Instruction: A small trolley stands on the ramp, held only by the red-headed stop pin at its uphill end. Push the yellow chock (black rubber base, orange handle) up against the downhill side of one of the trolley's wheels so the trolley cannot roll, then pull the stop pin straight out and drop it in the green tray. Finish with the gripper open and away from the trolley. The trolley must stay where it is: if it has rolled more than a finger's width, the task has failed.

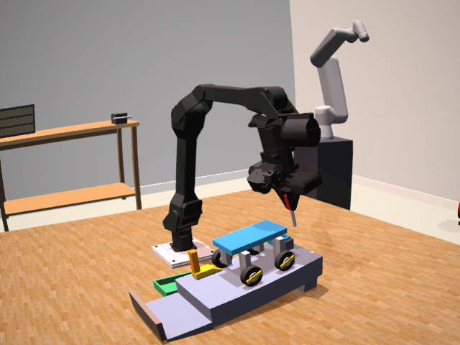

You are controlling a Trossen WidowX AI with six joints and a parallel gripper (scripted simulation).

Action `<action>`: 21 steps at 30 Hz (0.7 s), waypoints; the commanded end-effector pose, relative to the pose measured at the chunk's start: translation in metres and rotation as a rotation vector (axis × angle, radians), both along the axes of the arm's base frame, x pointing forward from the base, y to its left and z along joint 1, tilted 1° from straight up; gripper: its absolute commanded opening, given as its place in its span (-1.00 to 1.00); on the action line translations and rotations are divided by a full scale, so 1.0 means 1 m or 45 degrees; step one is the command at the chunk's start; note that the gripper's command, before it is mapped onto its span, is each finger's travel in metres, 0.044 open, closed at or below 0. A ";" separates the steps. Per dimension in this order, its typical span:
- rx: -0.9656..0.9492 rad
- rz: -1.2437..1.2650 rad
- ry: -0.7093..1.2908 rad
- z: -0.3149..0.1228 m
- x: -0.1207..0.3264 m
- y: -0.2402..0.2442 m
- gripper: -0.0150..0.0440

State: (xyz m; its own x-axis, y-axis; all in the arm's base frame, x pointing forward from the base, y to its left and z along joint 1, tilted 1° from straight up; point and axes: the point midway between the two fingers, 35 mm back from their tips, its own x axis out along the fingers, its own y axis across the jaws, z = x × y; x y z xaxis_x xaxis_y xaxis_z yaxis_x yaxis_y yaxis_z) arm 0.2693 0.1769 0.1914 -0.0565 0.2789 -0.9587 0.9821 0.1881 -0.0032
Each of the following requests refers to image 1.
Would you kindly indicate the small blue wheeled trolley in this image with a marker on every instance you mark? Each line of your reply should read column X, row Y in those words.
column 249, row 241

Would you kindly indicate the yellow wheel chock with orange handle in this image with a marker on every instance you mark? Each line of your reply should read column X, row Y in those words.
column 200, row 272

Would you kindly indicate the green tray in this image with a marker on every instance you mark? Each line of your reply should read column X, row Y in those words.
column 169, row 286
column 157, row 284

